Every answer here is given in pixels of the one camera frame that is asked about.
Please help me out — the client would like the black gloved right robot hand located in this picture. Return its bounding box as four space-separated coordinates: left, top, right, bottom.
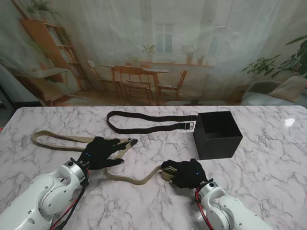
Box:
161 158 209 189

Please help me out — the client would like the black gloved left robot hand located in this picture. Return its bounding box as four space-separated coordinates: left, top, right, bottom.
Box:
78 136 139 171

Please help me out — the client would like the beige braided belt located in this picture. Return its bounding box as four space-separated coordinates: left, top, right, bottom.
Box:
105 141 179 186
31 130 135 153

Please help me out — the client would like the black belt storage box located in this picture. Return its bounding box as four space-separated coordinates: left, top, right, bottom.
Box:
192 111 243 161

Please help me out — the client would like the dark brown braided belt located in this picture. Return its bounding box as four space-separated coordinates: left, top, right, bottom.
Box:
106 110 198 135

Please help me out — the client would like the printed room scene backdrop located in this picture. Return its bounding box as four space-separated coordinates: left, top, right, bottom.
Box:
0 0 307 107

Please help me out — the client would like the red black right arm cable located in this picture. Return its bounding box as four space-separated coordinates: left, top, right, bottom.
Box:
195 186 214 230

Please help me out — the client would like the red black arm cable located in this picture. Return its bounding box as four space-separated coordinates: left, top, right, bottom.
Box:
50 167 91 230
195 186 214 230

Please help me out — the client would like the red black left arm cable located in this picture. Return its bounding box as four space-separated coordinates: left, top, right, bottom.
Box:
50 167 91 230

